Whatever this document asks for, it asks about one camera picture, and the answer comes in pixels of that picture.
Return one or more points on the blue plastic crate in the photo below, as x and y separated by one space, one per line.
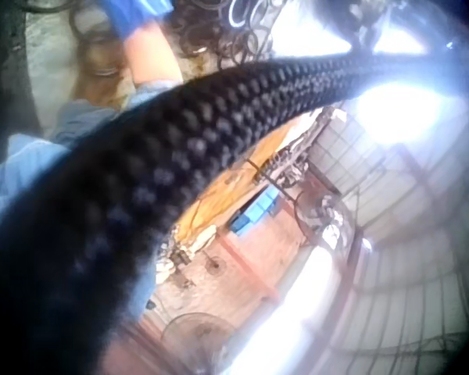
254 213

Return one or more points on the small round fan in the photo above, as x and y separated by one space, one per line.
215 266

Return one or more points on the yellow tarpaulin sheet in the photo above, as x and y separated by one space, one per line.
223 183

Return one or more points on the person's right hand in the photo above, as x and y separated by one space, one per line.
134 13

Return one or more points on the heap of black rubber tyres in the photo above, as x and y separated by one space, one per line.
226 35

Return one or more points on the large round floor fan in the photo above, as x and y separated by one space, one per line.
197 332

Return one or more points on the black knobby bicycle tyre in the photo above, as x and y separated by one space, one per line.
187 129

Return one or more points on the dark upright tyre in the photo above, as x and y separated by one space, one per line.
4 51

